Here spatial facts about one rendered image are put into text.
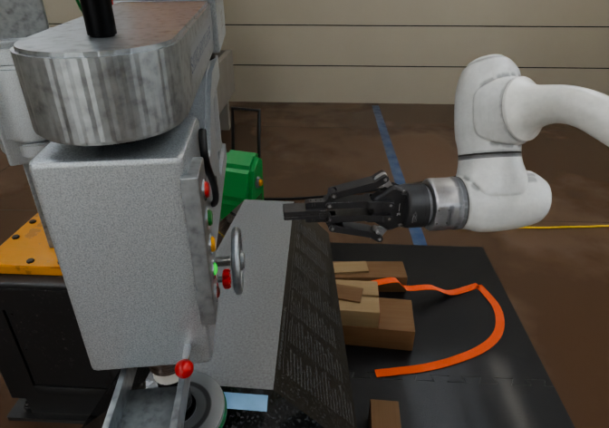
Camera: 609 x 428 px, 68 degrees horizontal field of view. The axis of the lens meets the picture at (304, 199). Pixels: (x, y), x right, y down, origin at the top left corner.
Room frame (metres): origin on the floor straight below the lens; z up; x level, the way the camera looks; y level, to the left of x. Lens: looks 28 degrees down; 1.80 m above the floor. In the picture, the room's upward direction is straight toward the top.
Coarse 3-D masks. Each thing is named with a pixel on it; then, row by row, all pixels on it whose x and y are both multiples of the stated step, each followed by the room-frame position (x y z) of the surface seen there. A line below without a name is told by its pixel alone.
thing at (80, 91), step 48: (144, 0) 1.21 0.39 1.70; (192, 0) 1.22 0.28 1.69; (48, 48) 0.59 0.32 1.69; (96, 48) 0.59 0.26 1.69; (144, 48) 0.60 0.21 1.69; (192, 48) 0.80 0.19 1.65; (48, 96) 0.56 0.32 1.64; (96, 96) 0.56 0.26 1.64; (144, 96) 0.59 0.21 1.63; (192, 96) 0.75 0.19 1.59; (96, 144) 0.56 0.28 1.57
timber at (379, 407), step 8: (376, 400) 1.28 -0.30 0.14; (384, 400) 1.29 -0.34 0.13; (376, 408) 1.25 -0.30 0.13; (384, 408) 1.25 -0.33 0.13; (392, 408) 1.25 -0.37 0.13; (368, 416) 1.29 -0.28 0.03; (376, 416) 1.21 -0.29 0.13; (384, 416) 1.21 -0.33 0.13; (392, 416) 1.21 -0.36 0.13; (400, 416) 1.21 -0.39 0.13; (376, 424) 1.17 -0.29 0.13; (384, 424) 1.17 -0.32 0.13; (392, 424) 1.17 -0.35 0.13; (400, 424) 1.17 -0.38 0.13
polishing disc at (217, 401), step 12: (156, 384) 0.75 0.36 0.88; (192, 384) 0.75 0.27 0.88; (204, 384) 0.75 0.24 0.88; (216, 384) 0.75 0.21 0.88; (204, 396) 0.72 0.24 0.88; (216, 396) 0.72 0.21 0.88; (204, 408) 0.69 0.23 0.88; (216, 408) 0.69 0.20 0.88; (192, 420) 0.66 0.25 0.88; (204, 420) 0.66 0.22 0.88; (216, 420) 0.66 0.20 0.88
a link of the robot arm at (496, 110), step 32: (480, 64) 0.75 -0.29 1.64; (512, 64) 0.75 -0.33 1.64; (480, 96) 0.71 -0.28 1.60; (512, 96) 0.68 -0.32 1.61; (544, 96) 0.65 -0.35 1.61; (576, 96) 0.62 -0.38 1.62; (608, 96) 0.60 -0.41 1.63; (480, 128) 0.69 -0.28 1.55; (512, 128) 0.67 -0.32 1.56; (608, 128) 0.56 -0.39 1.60
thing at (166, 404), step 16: (128, 368) 0.60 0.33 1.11; (128, 384) 0.58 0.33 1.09; (112, 400) 0.53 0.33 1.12; (128, 400) 0.56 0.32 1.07; (144, 400) 0.56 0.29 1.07; (160, 400) 0.56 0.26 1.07; (176, 400) 0.53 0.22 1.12; (112, 416) 0.49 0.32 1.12; (128, 416) 0.53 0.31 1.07; (144, 416) 0.53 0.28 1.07; (160, 416) 0.53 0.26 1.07; (176, 416) 0.49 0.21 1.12
